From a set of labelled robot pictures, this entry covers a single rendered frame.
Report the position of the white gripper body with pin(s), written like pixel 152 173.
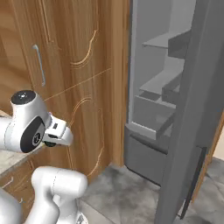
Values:
pixel 63 138

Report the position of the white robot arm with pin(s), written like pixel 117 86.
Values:
pixel 27 116

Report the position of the grey fridge crisper drawer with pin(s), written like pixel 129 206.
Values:
pixel 148 115

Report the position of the grey fridge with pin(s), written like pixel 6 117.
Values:
pixel 151 87

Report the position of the grey fridge shelf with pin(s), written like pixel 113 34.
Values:
pixel 159 40
pixel 162 80

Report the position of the grey fridge door bin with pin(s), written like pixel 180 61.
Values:
pixel 172 92
pixel 179 45

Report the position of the grey fridge door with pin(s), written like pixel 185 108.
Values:
pixel 192 102

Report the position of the wooden drawer front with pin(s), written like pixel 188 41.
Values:
pixel 23 201
pixel 17 178

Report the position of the grey freezer drawer front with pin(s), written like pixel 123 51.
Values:
pixel 144 159

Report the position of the tall wooden cupboard door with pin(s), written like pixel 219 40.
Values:
pixel 67 38

